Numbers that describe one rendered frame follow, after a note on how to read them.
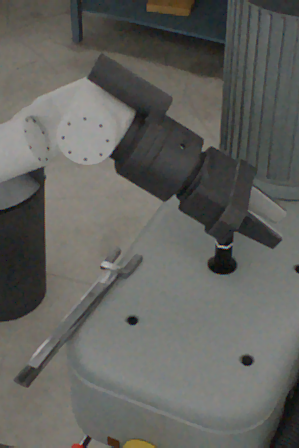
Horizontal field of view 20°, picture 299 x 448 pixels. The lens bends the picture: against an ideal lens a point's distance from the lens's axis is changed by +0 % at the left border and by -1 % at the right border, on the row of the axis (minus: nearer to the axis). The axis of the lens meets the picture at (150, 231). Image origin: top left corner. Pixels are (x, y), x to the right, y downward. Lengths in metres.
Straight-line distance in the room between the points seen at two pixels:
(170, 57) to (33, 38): 0.89
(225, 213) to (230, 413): 0.22
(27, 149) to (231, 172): 0.24
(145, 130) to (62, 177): 3.40
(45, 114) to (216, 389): 0.38
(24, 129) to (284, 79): 0.33
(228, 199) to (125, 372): 0.23
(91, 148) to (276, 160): 0.32
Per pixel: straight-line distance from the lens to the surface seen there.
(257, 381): 0.97
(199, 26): 5.21
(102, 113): 0.94
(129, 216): 4.10
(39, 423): 3.30
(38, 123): 1.05
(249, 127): 1.16
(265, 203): 1.05
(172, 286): 1.07
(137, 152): 0.96
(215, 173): 1.00
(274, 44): 1.08
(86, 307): 1.03
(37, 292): 3.64
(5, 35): 5.66
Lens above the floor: 2.64
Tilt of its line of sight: 41 degrees down
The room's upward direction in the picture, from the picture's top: straight up
